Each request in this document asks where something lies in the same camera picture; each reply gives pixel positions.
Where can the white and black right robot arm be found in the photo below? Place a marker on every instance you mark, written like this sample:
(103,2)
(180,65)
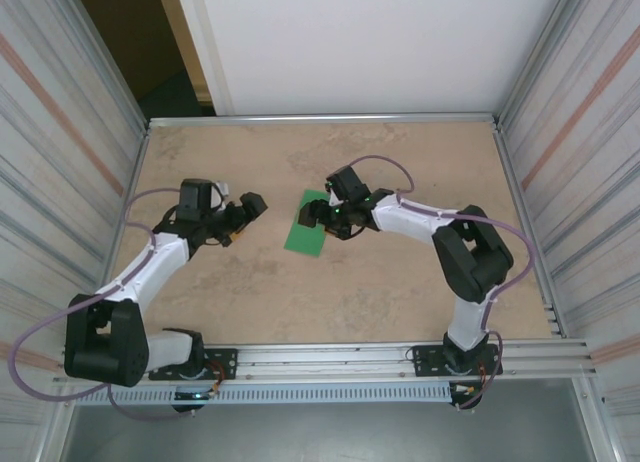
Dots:
(415,221)

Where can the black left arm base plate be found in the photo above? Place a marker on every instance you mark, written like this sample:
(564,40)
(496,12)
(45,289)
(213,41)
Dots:
(225,359)

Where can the white door frame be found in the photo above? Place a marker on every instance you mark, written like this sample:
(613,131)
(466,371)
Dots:
(215,82)

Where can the wide aluminium mounting rail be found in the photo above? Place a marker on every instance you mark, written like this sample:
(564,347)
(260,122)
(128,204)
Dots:
(325,354)

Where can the aluminium table edge rail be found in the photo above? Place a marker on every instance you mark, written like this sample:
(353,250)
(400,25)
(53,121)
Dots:
(325,119)
(526,232)
(118,232)

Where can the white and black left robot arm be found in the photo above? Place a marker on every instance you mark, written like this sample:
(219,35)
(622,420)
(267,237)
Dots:
(150,262)

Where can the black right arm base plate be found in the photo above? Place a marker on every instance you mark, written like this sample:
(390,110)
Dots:
(425,357)

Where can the green paper sheet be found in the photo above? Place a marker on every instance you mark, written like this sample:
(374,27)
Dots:
(305,242)

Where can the aluminium upright post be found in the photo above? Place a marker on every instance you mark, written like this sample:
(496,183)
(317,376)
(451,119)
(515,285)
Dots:
(114,72)
(536,57)

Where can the translucent corrugated enclosure panel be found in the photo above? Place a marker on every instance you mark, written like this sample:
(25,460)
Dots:
(40,182)
(600,182)

